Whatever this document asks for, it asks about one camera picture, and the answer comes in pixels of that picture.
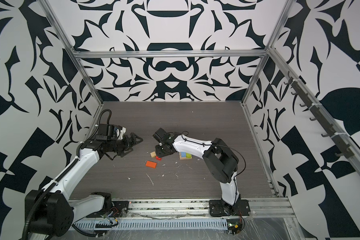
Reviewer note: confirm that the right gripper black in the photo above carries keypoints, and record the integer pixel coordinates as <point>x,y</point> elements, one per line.
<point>158,152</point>

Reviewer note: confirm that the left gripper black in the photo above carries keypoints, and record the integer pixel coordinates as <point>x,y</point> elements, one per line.
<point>128,145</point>

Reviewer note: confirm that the natural wood block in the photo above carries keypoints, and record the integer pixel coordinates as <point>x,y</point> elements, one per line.
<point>181,158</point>

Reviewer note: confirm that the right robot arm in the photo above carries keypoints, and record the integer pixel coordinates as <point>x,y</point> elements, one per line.
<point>218,157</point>

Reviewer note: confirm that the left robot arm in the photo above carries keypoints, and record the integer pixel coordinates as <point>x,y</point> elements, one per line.
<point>48,211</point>

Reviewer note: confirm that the orange wood block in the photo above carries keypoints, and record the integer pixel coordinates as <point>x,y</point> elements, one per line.
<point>151,164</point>

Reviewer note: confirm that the green circuit board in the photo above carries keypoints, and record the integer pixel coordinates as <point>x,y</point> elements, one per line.
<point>234,227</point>

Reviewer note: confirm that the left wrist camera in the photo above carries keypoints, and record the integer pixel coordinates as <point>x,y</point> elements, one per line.
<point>108,132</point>

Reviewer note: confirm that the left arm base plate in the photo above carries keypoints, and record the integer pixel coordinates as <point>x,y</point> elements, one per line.
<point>116,210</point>

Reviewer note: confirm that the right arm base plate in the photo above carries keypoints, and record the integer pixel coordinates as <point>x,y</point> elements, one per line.
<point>219,208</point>

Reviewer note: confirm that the white slotted cable duct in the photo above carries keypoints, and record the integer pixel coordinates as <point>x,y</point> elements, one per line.
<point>154,224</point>

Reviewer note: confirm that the aluminium frame crossbar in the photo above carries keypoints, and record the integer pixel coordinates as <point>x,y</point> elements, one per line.
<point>168,54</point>

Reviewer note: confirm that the aluminium front rail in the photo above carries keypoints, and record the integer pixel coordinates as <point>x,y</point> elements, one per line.
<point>199,208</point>

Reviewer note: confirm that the wall hook rack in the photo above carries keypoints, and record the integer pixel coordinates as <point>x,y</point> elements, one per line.
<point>321,116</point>

